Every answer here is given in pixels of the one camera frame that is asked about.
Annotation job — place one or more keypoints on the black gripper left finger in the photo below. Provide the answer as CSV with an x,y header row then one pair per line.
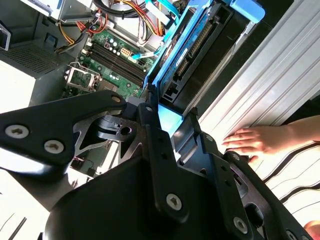
x,y
37,120

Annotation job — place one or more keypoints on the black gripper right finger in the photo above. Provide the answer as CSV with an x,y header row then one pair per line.
x,y
225,190

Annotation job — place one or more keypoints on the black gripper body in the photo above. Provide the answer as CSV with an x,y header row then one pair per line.
x,y
112,205

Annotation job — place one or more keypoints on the hard disk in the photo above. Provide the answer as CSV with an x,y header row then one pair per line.
x,y
200,37

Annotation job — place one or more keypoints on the person's right hand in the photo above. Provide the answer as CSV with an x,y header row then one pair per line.
x,y
265,140

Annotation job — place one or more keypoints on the person's left hand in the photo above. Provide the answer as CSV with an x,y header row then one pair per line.
x,y
313,228

